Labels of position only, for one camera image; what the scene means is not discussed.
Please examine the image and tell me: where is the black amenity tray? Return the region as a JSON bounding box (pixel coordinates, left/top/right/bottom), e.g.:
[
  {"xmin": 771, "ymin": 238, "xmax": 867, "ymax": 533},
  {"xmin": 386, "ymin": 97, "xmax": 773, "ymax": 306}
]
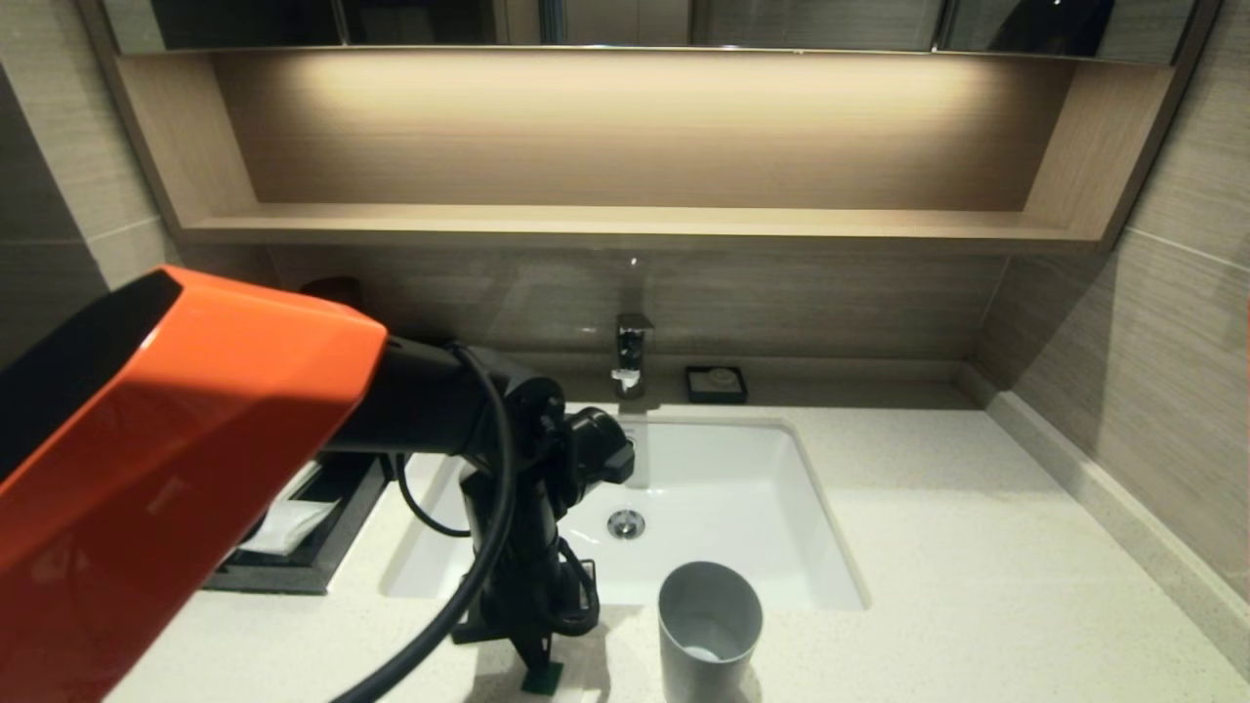
[{"xmin": 203, "ymin": 454, "xmax": 394, "ymax": 595}]

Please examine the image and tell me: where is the clear plastic packet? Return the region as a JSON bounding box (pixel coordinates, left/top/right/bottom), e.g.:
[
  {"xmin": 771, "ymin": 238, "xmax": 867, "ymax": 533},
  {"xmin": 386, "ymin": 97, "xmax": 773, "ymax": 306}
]
[{"xmin": 237, "ymin": 498, "xmax": 340, "ymax": 558}]

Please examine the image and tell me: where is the grey cup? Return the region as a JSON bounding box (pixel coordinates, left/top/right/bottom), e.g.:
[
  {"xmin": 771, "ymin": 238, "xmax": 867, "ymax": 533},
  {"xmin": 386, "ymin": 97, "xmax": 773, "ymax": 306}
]
[{"xmin": 658, "ymin": 560, "xmax": 765, "ymax": 703}]

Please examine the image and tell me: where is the white ceramic sink basin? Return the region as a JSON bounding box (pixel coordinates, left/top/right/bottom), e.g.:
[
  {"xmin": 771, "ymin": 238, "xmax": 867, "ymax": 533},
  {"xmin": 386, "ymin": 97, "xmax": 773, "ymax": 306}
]
[{"xmin": 381, "ymin": 412, "xmax": 870, "ymax": 614}]

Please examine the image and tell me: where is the chrome faucet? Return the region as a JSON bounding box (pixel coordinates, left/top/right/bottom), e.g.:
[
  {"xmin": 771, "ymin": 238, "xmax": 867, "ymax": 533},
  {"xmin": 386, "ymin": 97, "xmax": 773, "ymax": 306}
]
[{"xmin": 612, "ymin": 312, "xmax": 657, "ymax": 398}]

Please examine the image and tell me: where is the black soap dish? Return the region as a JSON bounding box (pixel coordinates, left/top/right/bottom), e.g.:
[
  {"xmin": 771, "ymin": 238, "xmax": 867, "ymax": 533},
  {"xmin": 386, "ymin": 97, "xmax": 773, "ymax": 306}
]
[{"xmin": 686, "ymin": 365, "xmax": 750, "ymax": 405}]

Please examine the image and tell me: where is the mirror cabinet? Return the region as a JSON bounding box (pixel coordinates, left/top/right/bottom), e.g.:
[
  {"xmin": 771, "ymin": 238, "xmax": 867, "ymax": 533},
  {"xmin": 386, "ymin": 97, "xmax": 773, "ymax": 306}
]
[{"xmin": 98, "ymin": 0, "xmax": 1207, "ymax": 65}]

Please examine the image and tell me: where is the stone backsplash ledge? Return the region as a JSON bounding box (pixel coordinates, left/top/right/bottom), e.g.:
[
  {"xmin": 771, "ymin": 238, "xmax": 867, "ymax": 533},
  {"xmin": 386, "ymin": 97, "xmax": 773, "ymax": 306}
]
[{"xmin": 962, "ymin": 361, "xmax": 1250, "ymax": 675}]

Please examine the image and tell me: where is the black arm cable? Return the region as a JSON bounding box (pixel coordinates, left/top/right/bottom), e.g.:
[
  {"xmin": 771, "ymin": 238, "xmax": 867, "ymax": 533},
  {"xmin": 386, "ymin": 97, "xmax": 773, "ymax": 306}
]
[{"xmin": 332, "ymin": 342, "xmax": 519, "ymax": 703}]

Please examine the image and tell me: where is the wooden wall shelf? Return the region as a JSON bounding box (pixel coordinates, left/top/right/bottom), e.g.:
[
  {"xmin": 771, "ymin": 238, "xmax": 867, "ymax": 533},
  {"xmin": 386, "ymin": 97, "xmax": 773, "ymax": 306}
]
[{"xmin": 83, "ymin": 47, "xmax": 1222, "ymax": 257}]

